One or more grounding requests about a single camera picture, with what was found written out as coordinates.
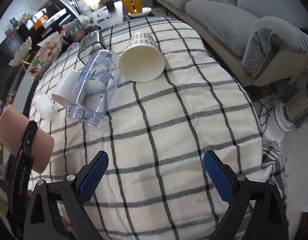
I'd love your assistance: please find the pink plastic cup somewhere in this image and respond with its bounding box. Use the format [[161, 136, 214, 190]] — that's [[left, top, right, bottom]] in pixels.
[[0, 105, 55, 173]]

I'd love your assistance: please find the white plastic cup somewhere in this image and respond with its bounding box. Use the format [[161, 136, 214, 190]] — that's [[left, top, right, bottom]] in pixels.
[[51, 70, 81, 108]]

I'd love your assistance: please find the patterned paper cup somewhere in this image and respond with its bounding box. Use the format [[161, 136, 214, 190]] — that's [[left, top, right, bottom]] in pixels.
[[118, 31, 165, 82]]

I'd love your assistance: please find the black cup on table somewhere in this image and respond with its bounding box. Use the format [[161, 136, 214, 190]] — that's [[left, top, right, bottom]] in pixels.
[[105, 0, 116, 12]]

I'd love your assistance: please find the electric space heater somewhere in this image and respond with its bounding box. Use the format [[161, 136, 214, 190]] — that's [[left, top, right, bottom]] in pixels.
[[274, 67, 308, 132]]

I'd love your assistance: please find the two-tier candy dish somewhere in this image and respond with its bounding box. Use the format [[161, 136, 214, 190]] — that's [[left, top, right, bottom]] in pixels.
[[8, 31, 68, 80]]

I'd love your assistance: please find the clear printed plastic bottle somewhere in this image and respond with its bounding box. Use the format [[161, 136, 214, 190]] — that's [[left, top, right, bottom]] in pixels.
[[67, 49, 121, 127]]

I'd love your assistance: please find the clear glass mug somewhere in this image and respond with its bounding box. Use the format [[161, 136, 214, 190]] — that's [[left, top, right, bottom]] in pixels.
[[78, 30, 106, 64]]

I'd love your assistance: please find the black upright piano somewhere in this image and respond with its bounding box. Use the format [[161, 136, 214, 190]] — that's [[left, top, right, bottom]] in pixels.
[[16, 2, 72, 41]]

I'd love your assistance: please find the clear snack jar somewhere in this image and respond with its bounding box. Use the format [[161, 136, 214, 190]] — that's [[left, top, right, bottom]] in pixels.
[[64, 19, 86, 42]]

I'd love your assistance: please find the checkered white tablecloth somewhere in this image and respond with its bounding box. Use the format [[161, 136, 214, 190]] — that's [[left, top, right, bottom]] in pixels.
[[29, 17, 287, 239]]

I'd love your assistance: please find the black coffee table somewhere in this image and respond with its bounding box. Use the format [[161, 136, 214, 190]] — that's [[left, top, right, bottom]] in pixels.
[[38, 0, 135, 55]]

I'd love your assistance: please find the grey sectional sofa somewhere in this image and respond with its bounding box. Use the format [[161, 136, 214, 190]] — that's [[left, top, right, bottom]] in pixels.
[[156, 0, 308, 87]]

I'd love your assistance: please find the potted plant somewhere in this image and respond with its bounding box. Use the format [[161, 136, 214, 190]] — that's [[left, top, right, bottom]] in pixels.
[[98, 0, 109, 8]]

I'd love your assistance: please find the yellow rabbit ear stool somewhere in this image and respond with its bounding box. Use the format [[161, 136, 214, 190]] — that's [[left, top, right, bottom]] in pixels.
[[120, 0, 152, 18]]

